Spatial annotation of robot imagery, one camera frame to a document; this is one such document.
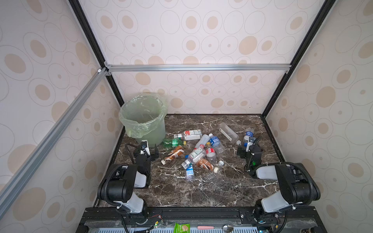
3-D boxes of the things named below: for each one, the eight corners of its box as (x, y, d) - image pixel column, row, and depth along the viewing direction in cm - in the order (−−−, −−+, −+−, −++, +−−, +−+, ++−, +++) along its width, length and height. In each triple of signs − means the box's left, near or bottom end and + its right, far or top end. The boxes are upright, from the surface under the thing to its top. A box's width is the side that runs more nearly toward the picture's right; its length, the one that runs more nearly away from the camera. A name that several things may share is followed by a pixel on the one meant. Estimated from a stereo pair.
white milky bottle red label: (195, 148, 101) (195, 145, 98) (203, 136, 108) (204, 132, 105) (201, 152, 100) (202, 148, 96) (209, 139, 106) (210, 135, 103)
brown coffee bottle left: (165, 168, 93) (164, 164, 88) (161, 163, 95) (160, 159, 90) (184, 153, 99) (184, 148, 95) (180, 149, 102) (180, 144, 97)
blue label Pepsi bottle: (219, 156, 98) (220, 152, 93) (205, 140, 107) (206, 135, 102) (226, 152, 100) (228, 148, 95) (212, 136, 109) (213, 131, 104)
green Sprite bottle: (163, 147, 102) (161, 143, 98) (165, 141, 106) (164, 136, 102) (184, 150, 101) (184, 146, 96) (186, 144, 104) (186, 139, 100)
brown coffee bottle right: (195, 166, 93) (196, 162, 88) (199, 160, 95) (200, 155, 91) (214, 177, 88) (216, 173, 83) (218, 170, 91) (219, 166, 86)
